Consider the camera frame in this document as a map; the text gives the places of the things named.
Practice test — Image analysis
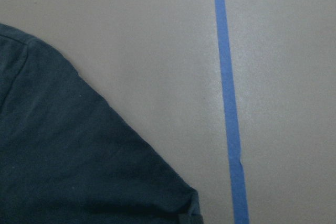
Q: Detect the black graphic t-shirt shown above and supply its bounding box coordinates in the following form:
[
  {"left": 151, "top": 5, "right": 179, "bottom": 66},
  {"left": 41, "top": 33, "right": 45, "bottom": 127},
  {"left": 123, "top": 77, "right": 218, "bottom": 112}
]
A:
[{"left": 1, "top": 25, "right": 203, "bottom": 223}]

